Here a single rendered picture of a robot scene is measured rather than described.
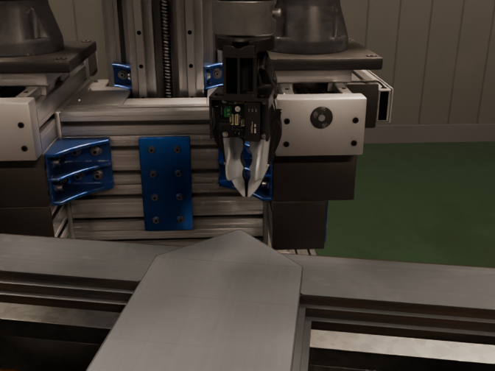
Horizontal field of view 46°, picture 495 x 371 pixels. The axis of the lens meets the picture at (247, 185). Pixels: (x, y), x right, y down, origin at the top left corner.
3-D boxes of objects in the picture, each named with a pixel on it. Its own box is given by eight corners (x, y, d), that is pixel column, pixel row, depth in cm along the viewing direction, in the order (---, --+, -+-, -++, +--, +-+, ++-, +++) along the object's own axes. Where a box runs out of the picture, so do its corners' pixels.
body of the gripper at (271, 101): (207, 144, 70) (204, 42, 66) (220, 124, 78) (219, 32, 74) (270, 147, 69) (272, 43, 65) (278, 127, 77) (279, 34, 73)
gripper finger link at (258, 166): (241, 210, 75) (241, 140, 71) (247, 192, 80) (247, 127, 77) (265, 211, 74) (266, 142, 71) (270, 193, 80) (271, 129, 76)
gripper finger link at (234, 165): (217, 208, 75) (216, 140, 72) (225, 191, 80) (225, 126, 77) (241, 210, 75) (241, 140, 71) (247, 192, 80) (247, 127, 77)
